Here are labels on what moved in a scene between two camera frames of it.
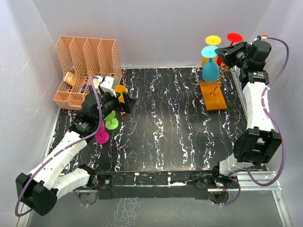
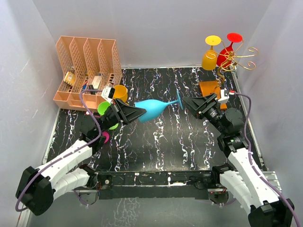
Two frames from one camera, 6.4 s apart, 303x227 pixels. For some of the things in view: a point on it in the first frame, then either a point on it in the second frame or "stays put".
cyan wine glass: (210, 71) → (154, 108)
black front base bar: (171, 185) stays put
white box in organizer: (96, 82) stays put
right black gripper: (228, 52) → (197, 104)
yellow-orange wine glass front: (120, 89) stays put
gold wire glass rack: (212, 92) stays put
